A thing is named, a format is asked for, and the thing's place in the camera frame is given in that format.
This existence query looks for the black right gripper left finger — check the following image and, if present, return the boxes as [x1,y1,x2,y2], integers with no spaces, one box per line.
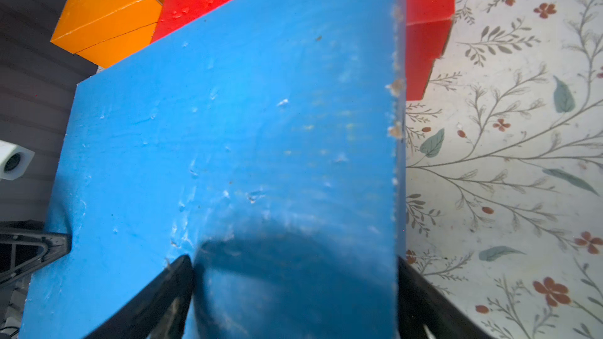
[87,255,194,339]

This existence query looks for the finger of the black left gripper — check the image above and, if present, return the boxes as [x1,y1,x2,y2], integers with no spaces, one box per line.
[1,221,72,287]

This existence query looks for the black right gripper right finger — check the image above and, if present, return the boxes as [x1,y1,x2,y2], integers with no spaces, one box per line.
[397,257,491,339]

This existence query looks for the blue shoebox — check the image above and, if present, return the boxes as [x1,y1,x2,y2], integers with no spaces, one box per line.
[20,0,397,338]

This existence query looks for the orange shoebox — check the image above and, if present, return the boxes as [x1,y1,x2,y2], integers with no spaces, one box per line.
[51,0,164,68]

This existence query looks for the floral patterned table mat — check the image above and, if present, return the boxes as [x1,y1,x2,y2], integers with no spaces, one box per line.
[405,0,602,338]

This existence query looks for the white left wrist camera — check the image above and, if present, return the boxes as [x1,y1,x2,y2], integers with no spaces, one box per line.
[0,141,35,181]

